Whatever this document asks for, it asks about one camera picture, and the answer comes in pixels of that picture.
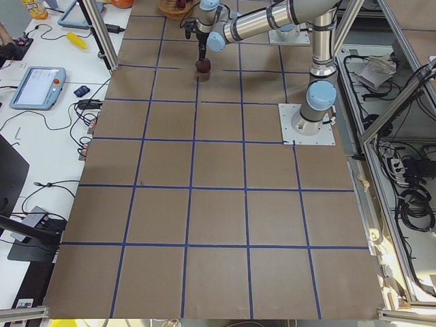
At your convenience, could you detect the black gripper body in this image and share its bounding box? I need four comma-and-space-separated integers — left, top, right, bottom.
196, 31, 209, 46

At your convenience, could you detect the dark red apple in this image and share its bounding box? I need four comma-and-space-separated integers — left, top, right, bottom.
195, 58, 211, 74

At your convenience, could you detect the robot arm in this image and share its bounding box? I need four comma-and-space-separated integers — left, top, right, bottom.
276, 23, 306, 39
185, 0, 363, 136

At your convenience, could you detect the wicker basket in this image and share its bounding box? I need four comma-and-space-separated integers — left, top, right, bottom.
158, 0, 197, 21

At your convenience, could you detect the orange fruit toy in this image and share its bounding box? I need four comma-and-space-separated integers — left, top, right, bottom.
110, 0, 134, 9

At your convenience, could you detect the black power adapter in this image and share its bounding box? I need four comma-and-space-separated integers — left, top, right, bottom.
105, 24, 125, 34

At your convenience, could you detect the dark blue small object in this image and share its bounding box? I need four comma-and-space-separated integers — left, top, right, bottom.
74, 85, 90, 97

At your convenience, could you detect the yellow toy corn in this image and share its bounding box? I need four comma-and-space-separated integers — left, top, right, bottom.
65, 32, 88, 50

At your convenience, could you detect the teach pendant tablet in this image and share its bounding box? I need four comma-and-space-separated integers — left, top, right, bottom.
10, 66, 66, 111

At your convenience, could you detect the yellow snack bag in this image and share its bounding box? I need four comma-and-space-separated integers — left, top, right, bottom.
22, 0, 48, 20

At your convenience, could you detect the crumpled paper box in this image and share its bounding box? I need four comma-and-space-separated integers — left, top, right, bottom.
357, 54, 396, 91

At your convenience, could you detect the grey usb hub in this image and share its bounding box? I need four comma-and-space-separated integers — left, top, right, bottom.
11, 206, 67, 245

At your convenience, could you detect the black monitor stand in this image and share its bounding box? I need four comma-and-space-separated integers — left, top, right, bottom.
1, 138, 61, 262

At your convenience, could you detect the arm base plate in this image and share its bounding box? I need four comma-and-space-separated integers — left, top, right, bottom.
278, 104, 336, 146
268, 30, 311, 46

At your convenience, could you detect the aluminium frame post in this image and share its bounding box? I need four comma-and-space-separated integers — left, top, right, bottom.
78, 0, 119, 72

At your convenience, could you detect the power strip with cables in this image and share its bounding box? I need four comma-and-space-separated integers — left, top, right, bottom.
388, 158, 435, 187

